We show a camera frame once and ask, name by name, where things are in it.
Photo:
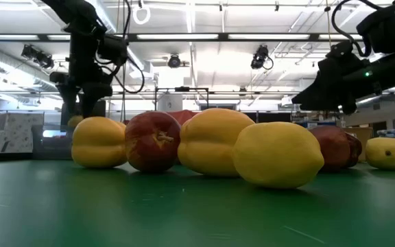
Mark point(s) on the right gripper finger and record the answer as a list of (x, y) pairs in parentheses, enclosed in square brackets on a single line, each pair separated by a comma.
[(321, 91), (349, 107)]

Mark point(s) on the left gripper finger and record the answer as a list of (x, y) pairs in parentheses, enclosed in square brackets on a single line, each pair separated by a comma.
[(68, 99), (92, 103)]

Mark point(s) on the yellow lemon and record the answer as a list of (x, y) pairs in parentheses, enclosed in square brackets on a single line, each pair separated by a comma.
[(75, 121), (387, 154), (278, 154)]

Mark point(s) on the yellow bell pepper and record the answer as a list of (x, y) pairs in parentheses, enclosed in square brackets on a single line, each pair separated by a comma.
[(211, 140), (98, 142)]

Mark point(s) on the dark red apple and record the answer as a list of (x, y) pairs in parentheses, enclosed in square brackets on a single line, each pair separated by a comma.
[(355, 149), (333, 147)]

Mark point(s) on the red apple with yellow streaks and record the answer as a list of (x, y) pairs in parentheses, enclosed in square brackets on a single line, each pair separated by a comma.
[(151, 144)]

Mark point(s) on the red bell pepper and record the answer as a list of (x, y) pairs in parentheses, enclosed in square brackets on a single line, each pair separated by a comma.
[(183, 116)]

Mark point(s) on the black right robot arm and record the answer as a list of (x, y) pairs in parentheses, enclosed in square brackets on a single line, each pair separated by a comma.
[(386, 31)]

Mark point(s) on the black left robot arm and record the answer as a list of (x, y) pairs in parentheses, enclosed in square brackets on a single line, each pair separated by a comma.
[(74, 13)]

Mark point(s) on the cardboard box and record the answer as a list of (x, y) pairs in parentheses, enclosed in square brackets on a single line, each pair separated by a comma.
[(362, 140)]

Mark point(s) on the white patterned box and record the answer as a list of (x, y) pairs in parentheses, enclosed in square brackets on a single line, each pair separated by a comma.
[(12, 132)]

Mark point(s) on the green table mat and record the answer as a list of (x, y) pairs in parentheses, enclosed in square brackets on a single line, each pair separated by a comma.
[(183, 212)]

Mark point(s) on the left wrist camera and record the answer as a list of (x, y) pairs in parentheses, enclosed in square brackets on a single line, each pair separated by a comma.
[(112, 49)]

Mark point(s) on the black overhead frame bar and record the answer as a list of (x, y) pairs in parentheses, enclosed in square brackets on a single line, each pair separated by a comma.
[(225, 36)]

